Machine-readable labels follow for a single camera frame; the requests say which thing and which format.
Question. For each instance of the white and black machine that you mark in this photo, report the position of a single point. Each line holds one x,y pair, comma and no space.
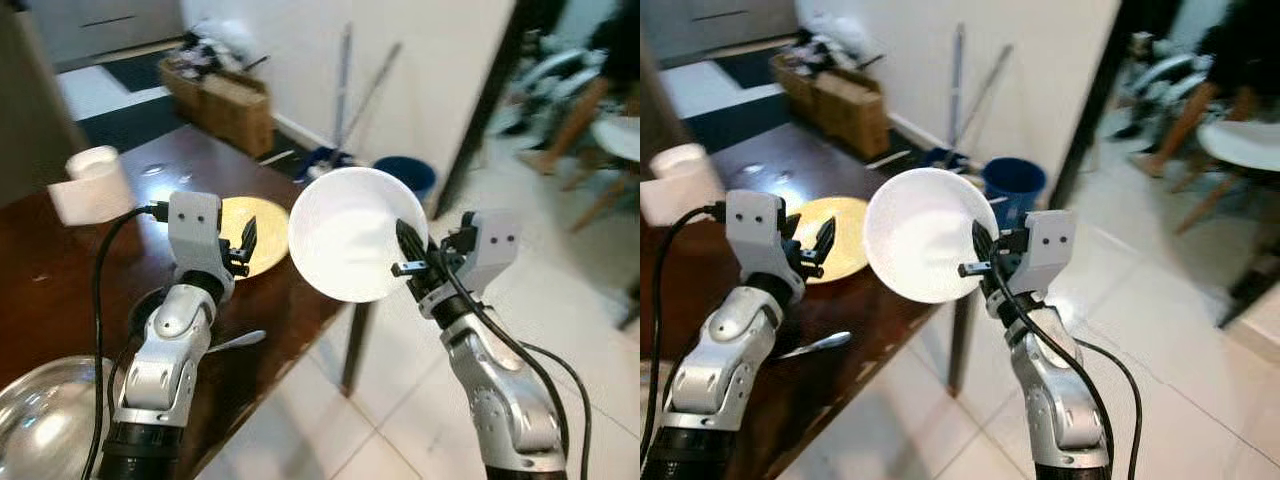
1165,75
545,75

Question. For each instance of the white round plate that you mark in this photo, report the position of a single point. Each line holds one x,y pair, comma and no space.
920,235
345,235

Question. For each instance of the dark floor mat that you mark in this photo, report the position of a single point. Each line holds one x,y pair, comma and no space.
130,110
740,110

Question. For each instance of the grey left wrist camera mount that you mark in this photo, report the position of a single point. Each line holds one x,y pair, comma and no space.
755,235
195,240

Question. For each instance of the brown cardboard box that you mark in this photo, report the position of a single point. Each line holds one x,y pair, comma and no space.
845,110
230,110

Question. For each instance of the blue plastic bucket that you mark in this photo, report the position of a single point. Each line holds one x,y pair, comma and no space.
1015,185
410,175

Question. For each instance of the white paper roll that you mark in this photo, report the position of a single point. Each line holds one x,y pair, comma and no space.
675,190
90,190

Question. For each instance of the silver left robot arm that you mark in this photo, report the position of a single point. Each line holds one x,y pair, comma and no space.
720,360
165,370

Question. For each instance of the gold round plate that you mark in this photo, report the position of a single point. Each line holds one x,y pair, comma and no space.
270,235
848,235

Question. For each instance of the person in dark clothes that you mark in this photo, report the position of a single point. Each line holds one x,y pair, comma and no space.
580,115
1190,120

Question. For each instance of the dark furniture leg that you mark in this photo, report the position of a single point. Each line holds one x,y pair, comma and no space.
1250,285

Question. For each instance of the dark door frame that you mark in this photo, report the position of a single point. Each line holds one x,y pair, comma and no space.
1100,100
490,100

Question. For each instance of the white plastic bag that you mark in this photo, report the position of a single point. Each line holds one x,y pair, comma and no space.
225,45
835,35

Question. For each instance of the clear glass bowl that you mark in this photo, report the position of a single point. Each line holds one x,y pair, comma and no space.
45,420

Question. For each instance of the white chair with wooden legs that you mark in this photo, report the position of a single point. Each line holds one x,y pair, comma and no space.
620,140
1245,145

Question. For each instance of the dark wooden table leg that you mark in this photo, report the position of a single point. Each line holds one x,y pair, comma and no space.
355,350
960,345

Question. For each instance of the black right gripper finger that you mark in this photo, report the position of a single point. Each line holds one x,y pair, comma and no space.
985,248
412,248

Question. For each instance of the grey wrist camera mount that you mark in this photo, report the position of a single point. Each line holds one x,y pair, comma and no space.
1050,250
195,240
755,235
495,250

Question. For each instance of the grey leaning broom pole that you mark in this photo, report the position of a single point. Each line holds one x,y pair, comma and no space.
375,90
988,90

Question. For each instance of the grey cabinet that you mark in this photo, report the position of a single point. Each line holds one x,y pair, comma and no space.
100,25
720,22

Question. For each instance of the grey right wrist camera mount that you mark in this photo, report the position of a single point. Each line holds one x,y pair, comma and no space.
1050,250
495,250

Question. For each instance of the grey mop with blue head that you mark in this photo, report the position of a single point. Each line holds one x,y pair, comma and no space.
343,90
958,90

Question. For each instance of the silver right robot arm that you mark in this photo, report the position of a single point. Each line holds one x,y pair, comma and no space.
1060,400
505,400

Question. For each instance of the silver metal spoon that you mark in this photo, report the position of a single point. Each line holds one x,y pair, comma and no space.
238,341
820,345

